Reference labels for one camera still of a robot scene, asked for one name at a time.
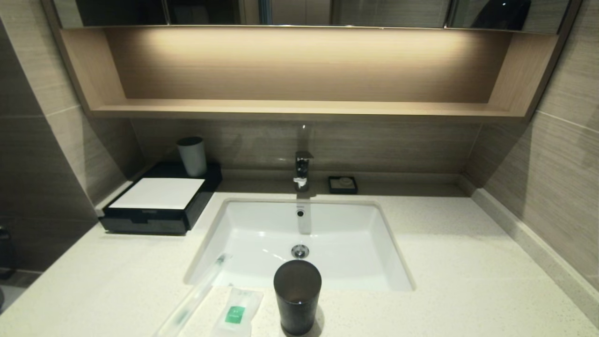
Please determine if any pale grey cup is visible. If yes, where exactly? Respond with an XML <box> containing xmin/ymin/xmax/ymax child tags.
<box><xmin>176</xmin><ymin>136</ymin><xmax>207</xmax><ymax>177</ymax></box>

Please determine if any black amenity drawer box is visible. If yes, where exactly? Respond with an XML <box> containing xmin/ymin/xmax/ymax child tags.
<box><xmin>99</xmin><ymin>161</ymin><xmax>223</xmax><ymax>235</ymax></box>

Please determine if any mirrored wall cabinet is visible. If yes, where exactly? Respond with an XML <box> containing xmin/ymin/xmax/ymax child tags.
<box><xmin>51</xmin><ymin>0</ymin><xmax>572</xmax><ymax>33</ymax></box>

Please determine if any white ceramic sink basin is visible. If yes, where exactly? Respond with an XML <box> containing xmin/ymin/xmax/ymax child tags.
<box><xmin>183</xmin><ymin>198</ymin><xmax>416</xmax><ymax>293</ymax></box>

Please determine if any dark grey tumbler cup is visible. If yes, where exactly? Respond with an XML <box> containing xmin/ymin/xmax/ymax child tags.
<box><xmin>273</xmin><ymin>260</ymin><xmax>322</xmax><ymax>337</ymax></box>

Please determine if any chrome basin faucet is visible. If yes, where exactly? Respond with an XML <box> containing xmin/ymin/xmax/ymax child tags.
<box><xmin>293</xmin><ymin>151</ymin><xmax>314</xmax><ymax>191</ymax></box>

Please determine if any black soap dish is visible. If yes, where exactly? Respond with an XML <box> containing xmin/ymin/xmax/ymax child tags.
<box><xmin>328</xmin><ymin>176</ymin><xmax>358</xmax><ymax>195</ymax></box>

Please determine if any clear toothbrush packet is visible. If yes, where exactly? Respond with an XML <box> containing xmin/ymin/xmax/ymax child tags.
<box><xmin>154</xmin><ymin>253</ymin><xmax>233</xmax><ymax>337</ymax></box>

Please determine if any white card panel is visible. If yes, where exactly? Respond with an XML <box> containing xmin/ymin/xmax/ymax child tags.
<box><xmin>109</xmin><ymin>177</ymin><xmax>205</xmax><ymax>210</ymax></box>

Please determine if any white sachet green label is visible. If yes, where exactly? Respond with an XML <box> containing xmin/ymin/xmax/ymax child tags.
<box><xmin>211</xmin><ymin>286</ymin><xmax>264</xmax><ymax>337</ymax></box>

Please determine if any black box drawer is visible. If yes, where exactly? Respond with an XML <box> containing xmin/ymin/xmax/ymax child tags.
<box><xmin>101</xmin><ymin>207</ymin><xmax>189</xmax><ymax>235</ymax></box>

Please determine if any wooden wall shelf niche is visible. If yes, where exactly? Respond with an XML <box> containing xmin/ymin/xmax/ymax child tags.
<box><xmin>58</xmin><ymin>26</ymin><xmax>562</xmax><ymax>123</ymax></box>

